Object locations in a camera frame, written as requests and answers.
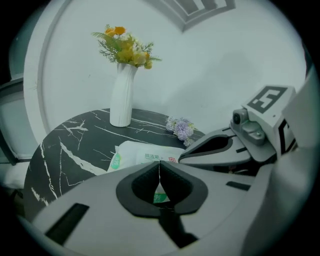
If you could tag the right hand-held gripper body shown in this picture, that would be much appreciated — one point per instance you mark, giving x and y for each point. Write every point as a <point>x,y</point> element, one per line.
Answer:
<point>277,117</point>

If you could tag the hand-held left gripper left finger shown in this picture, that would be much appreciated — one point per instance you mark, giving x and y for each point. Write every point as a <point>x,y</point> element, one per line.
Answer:
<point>105,200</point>

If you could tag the purple artificial flower sprig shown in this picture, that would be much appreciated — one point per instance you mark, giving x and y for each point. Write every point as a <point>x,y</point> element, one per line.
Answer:
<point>182,128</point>

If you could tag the white wet wipe pack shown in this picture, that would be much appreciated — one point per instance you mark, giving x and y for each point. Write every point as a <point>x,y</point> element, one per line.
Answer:
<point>130,155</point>

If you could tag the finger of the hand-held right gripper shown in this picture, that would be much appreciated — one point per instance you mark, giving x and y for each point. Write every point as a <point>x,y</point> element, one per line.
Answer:
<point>215,163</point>
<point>210,136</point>

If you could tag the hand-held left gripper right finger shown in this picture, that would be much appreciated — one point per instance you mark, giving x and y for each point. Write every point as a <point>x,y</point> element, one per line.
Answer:
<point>220,200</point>

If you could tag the grey gripper-mounted camera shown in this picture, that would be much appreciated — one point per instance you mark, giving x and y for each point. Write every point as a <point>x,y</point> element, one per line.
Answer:
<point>246,125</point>

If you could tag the white ribbed vase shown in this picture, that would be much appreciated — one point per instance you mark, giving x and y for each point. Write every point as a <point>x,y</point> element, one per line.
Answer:
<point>122,100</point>

